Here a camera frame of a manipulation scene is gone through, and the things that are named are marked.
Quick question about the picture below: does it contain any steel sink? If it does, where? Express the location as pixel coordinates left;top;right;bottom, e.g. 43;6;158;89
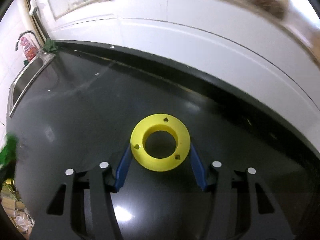
7;52;55;118

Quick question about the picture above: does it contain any red dish soap bag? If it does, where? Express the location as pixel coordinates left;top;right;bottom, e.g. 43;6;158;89
20;36;39;62

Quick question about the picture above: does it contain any yellow plastic ring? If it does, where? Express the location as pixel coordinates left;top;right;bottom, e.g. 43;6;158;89
130;113;191;172

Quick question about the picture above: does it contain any green cloth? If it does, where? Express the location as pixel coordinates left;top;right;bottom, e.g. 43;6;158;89
42;38;58;54

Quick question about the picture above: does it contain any steel faucet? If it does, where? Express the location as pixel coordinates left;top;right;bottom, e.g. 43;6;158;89
15;30;43;52

